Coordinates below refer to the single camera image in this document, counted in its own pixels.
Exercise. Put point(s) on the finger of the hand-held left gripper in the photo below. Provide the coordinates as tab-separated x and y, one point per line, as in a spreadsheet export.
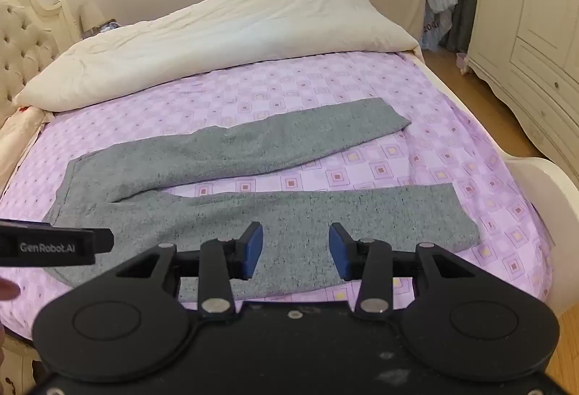
104	241

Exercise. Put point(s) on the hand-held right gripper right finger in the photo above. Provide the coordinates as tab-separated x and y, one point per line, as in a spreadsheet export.
338	252

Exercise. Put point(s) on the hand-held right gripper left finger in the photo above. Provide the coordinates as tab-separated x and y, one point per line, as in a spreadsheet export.
252	252

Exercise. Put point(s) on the grey pants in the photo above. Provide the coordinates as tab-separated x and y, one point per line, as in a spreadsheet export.
226	151

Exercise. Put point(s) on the person's left hand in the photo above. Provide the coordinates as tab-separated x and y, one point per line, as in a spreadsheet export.
8	291

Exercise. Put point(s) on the pale peach satin sheet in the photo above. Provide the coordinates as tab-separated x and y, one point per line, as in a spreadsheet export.
20	142

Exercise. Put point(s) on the purple patterned bed sheet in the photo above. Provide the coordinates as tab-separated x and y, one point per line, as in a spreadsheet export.
362	78

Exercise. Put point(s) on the cream tufted headboard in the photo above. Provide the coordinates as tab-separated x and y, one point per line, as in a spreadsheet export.
22	47

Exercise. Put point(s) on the cream duvet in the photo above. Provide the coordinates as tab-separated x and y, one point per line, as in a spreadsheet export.
226	38

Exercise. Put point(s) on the cream table lamp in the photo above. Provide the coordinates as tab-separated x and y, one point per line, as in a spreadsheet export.
90	13

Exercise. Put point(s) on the cream wardrobe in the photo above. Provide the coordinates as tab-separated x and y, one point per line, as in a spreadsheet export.
533	15

